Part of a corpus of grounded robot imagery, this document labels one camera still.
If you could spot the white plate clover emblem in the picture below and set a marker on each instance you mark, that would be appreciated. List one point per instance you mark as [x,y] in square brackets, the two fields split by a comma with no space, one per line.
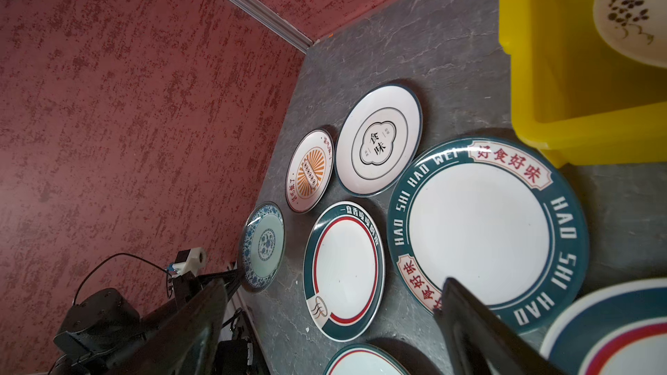
[378,140]

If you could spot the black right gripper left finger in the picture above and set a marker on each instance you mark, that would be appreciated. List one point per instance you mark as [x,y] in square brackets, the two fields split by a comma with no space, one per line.
[169,341]

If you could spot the green red rim plate right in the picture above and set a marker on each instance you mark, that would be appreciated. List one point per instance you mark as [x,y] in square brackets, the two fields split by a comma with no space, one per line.
[616,330]

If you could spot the large white plate red characters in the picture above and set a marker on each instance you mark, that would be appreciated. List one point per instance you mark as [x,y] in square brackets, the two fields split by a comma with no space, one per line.
[364,359]

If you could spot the white plate orange sunburst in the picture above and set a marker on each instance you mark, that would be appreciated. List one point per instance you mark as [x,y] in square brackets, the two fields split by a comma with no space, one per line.
[309,171]

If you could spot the green rim hao shi plate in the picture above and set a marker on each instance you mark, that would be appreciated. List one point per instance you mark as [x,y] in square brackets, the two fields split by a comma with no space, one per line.
[497,217]

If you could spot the green red rim plate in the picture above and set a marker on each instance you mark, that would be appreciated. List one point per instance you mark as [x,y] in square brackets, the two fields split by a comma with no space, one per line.
[616,330]
[344,271]

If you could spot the left aluminium corner post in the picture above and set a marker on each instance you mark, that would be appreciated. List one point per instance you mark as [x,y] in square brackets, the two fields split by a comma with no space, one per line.
[271,20]

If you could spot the blue white porcelain plate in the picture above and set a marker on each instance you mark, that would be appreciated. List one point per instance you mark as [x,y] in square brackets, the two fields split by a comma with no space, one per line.
[262,247]

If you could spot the small cream floral plate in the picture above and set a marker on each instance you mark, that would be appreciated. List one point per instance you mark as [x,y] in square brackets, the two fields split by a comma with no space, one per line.
[634,28]

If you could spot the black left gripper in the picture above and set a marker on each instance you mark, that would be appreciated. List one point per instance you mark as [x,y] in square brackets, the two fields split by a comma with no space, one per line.
[186,287]

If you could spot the yellow plastic bin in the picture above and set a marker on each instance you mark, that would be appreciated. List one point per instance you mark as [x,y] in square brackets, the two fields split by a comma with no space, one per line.
[574,98]

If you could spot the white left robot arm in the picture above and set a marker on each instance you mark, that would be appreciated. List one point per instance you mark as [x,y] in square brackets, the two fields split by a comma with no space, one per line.
[86,338]

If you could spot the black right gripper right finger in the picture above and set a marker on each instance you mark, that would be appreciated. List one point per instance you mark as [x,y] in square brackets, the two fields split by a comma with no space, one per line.
[478,342]

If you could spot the green red rim plate left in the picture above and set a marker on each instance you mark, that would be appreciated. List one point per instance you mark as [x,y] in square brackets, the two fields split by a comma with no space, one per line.
[344,271]

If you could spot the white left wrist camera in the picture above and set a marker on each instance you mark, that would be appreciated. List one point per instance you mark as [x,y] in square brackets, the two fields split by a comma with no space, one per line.
[188,261]

